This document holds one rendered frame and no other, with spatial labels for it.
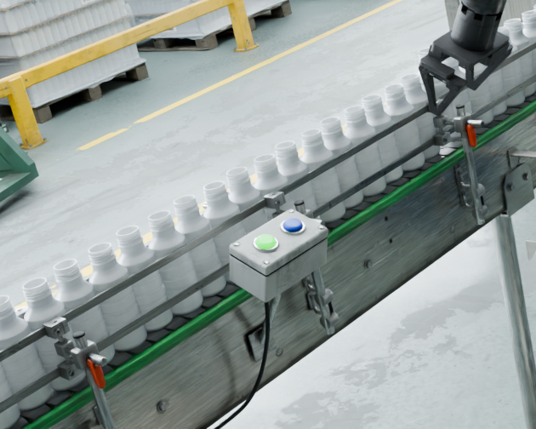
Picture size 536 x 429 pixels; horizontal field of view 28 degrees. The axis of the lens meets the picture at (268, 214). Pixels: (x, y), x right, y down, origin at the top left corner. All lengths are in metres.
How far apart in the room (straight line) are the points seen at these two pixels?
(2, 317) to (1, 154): 4.73
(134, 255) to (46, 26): 6.15
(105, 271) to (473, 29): 0.64
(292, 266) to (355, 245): 0.33
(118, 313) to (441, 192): 0.75
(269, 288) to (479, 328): 2.01
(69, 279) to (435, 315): 2.24
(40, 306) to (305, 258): 0.40
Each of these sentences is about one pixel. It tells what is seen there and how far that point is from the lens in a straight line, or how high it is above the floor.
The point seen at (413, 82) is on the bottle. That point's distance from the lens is 2.08.
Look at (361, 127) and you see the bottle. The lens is 1.96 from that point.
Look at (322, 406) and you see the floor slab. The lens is 3.30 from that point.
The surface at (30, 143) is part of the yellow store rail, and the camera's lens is 7.15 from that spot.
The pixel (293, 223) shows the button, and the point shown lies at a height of 1.12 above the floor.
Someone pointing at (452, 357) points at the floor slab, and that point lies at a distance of 3.41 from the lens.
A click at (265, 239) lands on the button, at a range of 1.59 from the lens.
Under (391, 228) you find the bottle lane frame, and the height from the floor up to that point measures 0.94.
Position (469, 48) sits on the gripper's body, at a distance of 1.44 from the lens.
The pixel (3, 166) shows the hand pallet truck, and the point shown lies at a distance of 6.26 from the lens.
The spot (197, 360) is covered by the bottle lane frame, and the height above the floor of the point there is 0.94.
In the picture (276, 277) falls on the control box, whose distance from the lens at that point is 1.59.
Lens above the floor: 1.72
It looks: 21 degrees down
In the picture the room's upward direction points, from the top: 14 degrees counter-clockwise
